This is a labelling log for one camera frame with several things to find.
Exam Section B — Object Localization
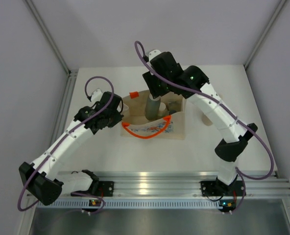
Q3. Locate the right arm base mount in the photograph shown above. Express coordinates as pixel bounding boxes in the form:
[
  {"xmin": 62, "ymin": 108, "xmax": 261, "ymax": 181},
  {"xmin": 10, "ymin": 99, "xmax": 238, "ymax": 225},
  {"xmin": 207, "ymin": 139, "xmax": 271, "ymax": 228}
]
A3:
[{"xmin": 200, "ymin": 180, "xmax": 244, "ymax": 197}]

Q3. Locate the grey-green pump bottle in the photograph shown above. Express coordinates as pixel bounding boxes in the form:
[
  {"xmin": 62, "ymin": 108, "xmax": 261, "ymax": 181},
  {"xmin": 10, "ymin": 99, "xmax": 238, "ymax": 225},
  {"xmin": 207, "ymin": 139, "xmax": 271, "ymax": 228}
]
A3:
[{"xmin": 145, "ymin": 94, "xmax": 161, "ymax": 121}]

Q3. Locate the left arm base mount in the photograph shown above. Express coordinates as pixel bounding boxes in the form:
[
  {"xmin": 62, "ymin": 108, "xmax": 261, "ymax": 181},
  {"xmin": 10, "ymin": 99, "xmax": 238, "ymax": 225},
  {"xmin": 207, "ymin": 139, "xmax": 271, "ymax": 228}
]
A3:
[{"xmin": 95, "ymin": 181, "xmax": 115, "ymax": 198}]

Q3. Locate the left frame post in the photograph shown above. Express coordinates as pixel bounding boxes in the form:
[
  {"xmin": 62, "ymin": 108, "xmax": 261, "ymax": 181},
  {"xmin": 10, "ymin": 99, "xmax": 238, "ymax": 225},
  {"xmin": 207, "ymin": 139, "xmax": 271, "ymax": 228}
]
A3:
[{"xmin": 23, "ymin": 0, "xmax": 71, "ymax": 75}]

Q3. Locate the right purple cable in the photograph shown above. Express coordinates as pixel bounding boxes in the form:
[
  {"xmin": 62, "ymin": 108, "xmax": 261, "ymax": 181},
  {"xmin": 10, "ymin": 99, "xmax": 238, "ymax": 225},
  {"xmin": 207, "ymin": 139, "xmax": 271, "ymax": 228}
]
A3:
[{"xmin": 134, "ymin": 40, "xmax": 274, "ymax": 181}]

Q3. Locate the frame post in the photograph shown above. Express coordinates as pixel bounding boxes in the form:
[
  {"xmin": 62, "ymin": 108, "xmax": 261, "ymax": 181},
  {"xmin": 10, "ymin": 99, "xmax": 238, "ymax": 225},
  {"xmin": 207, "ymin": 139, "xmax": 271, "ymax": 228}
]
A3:
[
  {"xmin": 243, "ymin": 0, "xmax": 289, "ymax": 70},
  {"xmin": 23, "ymin": 0, "xmax": 71, "ymax": 75}
]

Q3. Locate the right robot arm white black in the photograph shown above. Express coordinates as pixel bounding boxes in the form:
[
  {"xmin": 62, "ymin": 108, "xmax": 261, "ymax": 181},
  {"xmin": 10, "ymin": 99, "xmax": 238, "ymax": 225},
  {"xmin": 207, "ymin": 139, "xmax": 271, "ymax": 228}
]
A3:
[{"xmin": 143, "ymin": 50, "xmax": 253, "ymax": 194}]

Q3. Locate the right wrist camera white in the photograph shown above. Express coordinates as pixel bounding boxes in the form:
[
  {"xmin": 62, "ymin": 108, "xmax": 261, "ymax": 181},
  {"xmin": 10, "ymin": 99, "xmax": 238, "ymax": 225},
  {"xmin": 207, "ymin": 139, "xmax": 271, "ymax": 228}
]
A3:
[{"xmin": 143, "ymin": 49, "xmax": 161, "ymax": 63}]

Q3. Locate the small dark-cap jar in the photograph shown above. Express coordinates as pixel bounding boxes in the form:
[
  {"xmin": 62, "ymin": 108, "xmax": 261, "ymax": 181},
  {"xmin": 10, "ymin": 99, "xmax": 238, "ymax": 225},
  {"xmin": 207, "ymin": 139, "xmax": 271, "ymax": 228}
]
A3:
[{"xmin": 168, "ymin": 101, "xmax": 182, "ymax": 115}]

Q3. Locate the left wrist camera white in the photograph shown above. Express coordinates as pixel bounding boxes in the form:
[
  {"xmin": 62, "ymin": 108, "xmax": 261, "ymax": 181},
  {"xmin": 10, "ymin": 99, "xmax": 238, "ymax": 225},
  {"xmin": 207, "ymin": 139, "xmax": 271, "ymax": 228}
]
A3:
[{"xmin": 88, "ymin": 89, "xmax": 103, "ymax": 102}]

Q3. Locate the right frame post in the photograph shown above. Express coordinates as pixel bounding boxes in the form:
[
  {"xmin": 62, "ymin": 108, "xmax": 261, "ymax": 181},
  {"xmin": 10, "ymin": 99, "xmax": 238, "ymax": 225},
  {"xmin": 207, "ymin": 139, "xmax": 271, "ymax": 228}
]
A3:
[{"xmin": 243, "ymin": 0, "xmax": 289, "ymax": 70}]

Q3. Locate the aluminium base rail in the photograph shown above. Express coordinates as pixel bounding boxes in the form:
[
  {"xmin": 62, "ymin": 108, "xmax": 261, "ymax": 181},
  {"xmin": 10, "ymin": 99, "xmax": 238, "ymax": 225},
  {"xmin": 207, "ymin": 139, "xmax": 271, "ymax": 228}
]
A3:
[{"xmin": 95, "ymin": 172, "xmax": 290, "ymax": 199}]

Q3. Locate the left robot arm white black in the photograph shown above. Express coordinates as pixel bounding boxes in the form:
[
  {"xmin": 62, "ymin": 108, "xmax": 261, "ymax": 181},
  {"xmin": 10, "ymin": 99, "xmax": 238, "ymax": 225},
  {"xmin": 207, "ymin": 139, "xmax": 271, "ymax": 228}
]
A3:
[{"xmin": 19, "ymin": 89, "xmax": 123, "ymax": 206}]

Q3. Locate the slotted cable duct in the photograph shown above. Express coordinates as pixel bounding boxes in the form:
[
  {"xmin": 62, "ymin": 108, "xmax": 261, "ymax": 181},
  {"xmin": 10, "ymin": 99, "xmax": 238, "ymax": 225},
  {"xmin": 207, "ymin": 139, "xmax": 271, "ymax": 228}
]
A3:
[{"xmin": 51, "ymin": 199, "xmax": 222, "ymax": 209}]

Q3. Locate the canvas bag with orange handles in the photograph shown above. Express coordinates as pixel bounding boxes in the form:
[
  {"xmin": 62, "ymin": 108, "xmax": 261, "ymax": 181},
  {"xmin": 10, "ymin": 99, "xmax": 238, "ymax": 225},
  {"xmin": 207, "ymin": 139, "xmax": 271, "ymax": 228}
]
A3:
[{"xmin": 121, "ymin": 90, "xmax": 186, "ymax": 140}]

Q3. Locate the beige pump bottle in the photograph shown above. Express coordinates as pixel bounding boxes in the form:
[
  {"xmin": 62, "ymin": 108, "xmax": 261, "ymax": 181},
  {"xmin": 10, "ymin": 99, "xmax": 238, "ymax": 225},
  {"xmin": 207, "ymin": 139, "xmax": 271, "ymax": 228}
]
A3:
[{"xmin": 200, "ymin": 93, "xmax": 223, "ymax": 126}]

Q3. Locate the light green round-cap bottle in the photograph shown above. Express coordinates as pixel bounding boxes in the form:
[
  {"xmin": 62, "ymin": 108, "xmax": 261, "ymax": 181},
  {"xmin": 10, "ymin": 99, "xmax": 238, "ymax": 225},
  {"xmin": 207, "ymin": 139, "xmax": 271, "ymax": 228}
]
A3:
[{"xmin": 158, "ymin": 102, "xmax": 168, "ymax": 118}]

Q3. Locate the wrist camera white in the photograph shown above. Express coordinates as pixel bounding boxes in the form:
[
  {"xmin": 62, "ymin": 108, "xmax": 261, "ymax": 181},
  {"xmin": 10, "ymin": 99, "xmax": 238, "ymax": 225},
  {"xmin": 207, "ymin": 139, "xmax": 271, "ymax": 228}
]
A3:
[
  {"xmin": 88, "ymin": 89, "xmax": 103, "ymax": 102},
  {"xmin": 143, "ymin": 49, "xmax": 161, "ymax": 63}
]

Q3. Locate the purple cable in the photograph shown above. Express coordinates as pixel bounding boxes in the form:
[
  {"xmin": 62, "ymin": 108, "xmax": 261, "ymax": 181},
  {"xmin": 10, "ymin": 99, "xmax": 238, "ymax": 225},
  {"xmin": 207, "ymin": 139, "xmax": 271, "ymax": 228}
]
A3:
[
  {"xmin": 17, "ymin": 76, "xmax": 114, "ymax": 212},
  {"xmin": 134, "ymin": 40, "xmax": 274, "ymax": 181}
]

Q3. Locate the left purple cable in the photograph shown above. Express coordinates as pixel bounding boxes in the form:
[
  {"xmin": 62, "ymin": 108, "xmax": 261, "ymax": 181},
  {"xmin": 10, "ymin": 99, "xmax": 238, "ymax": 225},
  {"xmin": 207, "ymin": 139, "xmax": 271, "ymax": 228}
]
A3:
[{"xmin": 17, "ymin": 76, "xmax": 114, "ymax": 212}]

